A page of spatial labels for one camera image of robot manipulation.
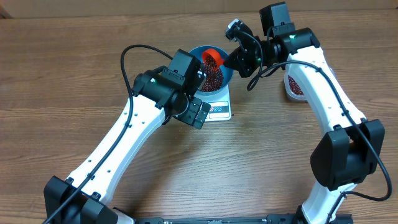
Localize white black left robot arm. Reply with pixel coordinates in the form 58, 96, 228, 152
44, 49, 210, 223

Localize red beans in bowl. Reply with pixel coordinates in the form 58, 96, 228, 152
200, 64, 224, 92

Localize teal plastic bowl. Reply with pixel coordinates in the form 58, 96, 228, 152
189, 45, 234, 88

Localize clear container of red beans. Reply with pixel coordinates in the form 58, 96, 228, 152
284, 72, 307, 102

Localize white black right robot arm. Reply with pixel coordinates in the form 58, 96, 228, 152
224, 2, 385, 223

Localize white digital kitchen scale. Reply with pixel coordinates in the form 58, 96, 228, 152
195, 85, 232, 122

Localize red measuring scoop blue handle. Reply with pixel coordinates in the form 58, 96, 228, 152
201, 48, 224, 70

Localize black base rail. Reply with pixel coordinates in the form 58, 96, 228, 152
133, 213, 354, 224

